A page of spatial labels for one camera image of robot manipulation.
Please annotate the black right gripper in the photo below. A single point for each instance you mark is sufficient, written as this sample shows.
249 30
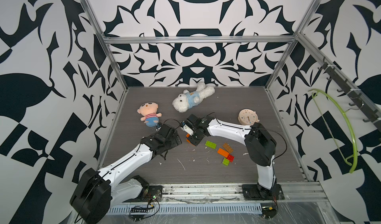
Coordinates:
192 140

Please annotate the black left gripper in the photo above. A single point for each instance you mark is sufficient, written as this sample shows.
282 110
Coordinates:
174 142

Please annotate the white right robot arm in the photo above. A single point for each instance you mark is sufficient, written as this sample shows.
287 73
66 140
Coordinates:
259 143

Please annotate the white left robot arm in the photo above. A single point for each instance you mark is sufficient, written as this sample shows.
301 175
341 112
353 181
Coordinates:
98 190

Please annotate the tan 2x4 lego brick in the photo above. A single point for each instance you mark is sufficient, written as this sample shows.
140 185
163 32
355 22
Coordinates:
228 148

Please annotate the lime green 2x2 lego brick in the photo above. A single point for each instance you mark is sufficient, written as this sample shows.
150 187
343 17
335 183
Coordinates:
226 162

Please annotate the red 2x2 lego brick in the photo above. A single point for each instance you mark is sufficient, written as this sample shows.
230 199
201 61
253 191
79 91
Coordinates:
230 158

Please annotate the white teddy bear blue shirt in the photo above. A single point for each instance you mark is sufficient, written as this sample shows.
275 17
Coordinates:
187 100

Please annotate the plush doll striped shirt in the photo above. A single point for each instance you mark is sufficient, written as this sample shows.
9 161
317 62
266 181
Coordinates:
150 114

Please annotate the pink round toy clock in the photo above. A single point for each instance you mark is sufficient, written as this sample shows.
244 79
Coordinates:
248 117

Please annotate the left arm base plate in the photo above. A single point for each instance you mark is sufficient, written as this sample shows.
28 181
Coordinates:
149 192

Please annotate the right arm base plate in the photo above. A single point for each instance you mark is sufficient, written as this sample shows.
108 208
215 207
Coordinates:
257 192

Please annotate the white slotted cable duct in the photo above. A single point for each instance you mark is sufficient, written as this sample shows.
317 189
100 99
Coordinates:
179 209

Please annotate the black wall hook rack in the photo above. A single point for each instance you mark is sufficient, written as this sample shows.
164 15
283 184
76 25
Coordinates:
360 101

